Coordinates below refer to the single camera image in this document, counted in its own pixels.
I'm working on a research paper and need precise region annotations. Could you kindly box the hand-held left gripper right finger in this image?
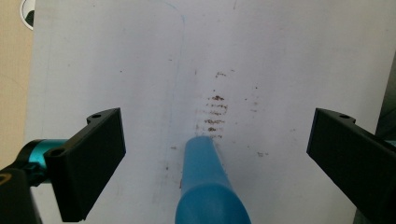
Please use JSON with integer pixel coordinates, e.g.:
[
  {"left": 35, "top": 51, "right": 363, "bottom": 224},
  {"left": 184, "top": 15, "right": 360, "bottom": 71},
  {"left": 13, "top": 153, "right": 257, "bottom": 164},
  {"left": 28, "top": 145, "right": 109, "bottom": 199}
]
[{"left": 306, "top": 107, "right": 396, "bottom": 224}]

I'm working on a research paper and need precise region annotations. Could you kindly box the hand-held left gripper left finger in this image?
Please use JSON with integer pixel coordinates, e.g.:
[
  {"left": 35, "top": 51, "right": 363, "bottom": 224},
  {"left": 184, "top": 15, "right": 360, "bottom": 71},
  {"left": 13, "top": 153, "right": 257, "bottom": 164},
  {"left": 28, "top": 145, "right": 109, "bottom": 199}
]
[{"left": 43, "top": 106, "right": 127, "bottom": 223}]

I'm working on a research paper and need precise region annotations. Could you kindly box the blue plastic handle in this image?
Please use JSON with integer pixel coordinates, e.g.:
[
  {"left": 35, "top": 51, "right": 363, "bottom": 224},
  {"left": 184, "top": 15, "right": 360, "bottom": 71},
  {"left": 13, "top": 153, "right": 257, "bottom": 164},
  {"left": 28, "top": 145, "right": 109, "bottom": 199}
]
[{"left": 175, "top": 135, "right": 252, "bottom": 224}]

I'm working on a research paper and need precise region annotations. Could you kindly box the stained white board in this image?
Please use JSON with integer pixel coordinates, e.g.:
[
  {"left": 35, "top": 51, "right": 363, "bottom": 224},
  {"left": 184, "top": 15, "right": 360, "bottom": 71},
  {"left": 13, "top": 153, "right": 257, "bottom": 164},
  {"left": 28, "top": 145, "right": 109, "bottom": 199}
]
[{"left": 23, "top": 0, "right": 396, "bottom": 224}]

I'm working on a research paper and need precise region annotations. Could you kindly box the round black and white sticker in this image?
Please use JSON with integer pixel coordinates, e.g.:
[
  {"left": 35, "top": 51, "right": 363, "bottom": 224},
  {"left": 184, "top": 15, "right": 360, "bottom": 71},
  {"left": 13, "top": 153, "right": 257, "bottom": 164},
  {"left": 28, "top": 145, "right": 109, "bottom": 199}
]
[{"left": 19, "top": 0, "right": 35, "bottom": 31}]

